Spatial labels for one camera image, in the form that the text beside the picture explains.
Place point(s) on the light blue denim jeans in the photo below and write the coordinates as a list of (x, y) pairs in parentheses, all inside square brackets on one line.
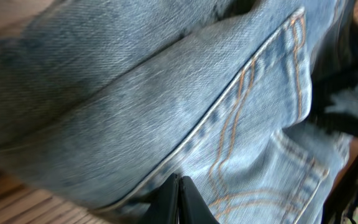
[(101, 101)]

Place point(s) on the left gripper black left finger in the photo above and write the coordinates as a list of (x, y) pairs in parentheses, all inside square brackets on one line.
[(164, 207)]

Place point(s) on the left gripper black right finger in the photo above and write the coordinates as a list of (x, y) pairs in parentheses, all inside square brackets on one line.
[(192, 208)]

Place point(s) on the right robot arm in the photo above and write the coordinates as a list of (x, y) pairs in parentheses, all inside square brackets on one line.
[(335, 109)]

